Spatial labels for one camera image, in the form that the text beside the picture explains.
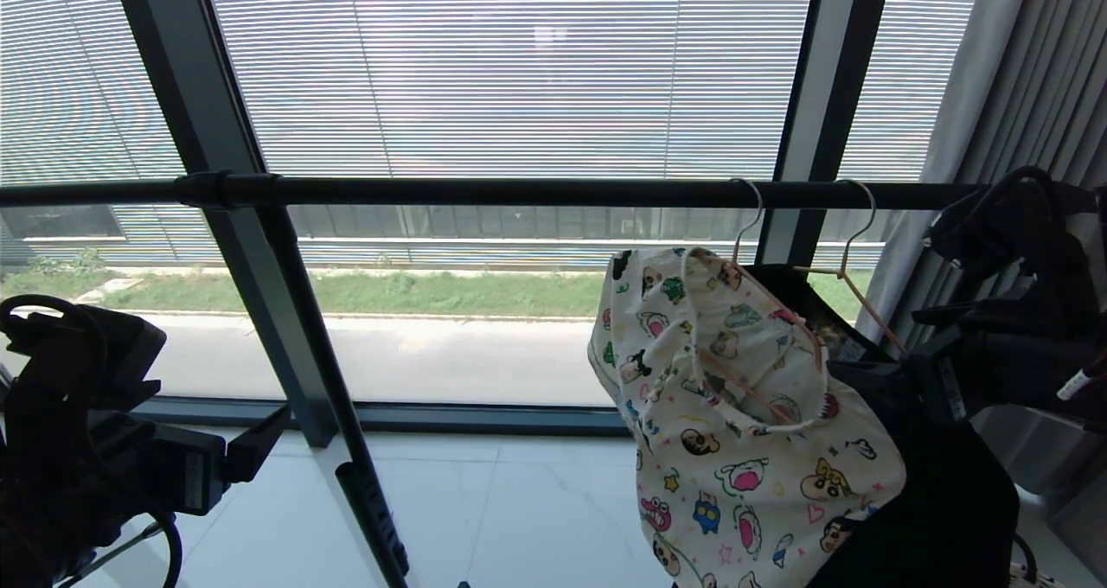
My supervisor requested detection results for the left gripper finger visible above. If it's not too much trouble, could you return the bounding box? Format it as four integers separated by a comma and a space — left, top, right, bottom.
227, 403, 292, 485

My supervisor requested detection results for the black clothes rack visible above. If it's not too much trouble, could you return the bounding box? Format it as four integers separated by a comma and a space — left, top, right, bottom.
0, 170, 1099, 588

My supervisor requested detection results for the cream printed garment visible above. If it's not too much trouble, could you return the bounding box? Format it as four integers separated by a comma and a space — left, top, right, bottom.
588, 246, 907, 588

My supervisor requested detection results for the window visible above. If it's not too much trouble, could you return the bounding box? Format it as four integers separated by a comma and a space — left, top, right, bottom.
0, 0, 987, 451

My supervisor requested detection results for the pink clothes hanger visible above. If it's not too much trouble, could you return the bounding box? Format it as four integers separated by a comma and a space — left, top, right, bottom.
692, 177, 827, 425
791, 179, 909, 357

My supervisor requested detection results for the black cable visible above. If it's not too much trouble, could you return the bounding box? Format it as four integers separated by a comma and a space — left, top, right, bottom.
143, 508, 184, 588

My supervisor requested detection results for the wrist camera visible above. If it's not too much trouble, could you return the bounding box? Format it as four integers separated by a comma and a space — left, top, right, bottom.
0, 294, 168, 451
924, 166, 1101, 329

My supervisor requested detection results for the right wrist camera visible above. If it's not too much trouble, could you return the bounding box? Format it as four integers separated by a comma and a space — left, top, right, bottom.
924, 166, 1101, 329

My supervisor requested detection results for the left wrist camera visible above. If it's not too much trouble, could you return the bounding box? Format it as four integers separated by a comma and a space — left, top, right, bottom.
0, 294, 168, 451

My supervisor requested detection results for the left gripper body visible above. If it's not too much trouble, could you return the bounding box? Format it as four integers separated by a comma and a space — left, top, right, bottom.
52, 411, 230, 541

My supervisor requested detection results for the black garment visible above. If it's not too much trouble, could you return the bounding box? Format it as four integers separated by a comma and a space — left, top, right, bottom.
744, 264, 1021, 588

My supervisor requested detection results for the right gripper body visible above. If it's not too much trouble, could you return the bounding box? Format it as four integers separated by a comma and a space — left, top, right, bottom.
908, 303, 1107, 438

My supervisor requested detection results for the grey curtain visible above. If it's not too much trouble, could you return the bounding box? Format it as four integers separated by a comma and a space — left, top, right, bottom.
856, 0, 1107, 520

